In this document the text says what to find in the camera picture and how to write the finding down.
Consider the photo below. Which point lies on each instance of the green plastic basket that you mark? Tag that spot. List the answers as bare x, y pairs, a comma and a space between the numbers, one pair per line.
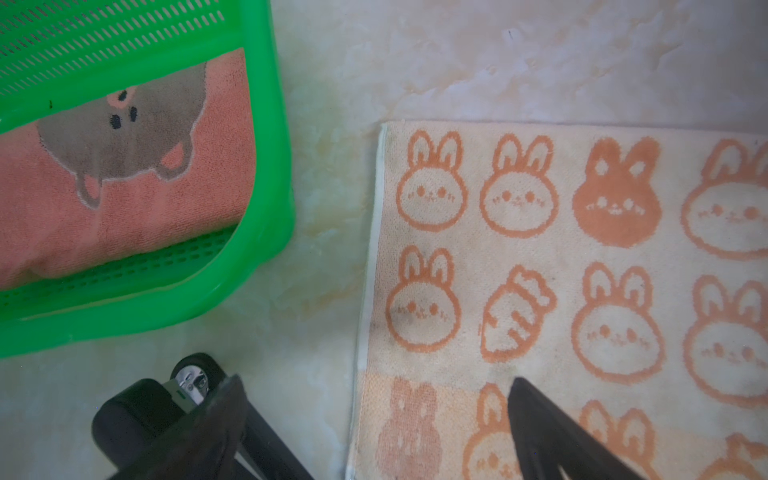
59, 55

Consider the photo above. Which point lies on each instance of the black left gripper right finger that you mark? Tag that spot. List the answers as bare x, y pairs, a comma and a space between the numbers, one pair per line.
550, 445

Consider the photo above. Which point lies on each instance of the black marker device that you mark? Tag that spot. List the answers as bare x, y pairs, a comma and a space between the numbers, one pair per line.
130, 421

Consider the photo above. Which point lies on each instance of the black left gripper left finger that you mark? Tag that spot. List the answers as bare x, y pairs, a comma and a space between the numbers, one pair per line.
201, 445

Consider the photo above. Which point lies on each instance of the cream orange patterned towel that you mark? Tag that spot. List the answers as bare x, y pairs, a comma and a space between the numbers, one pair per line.
622, 271

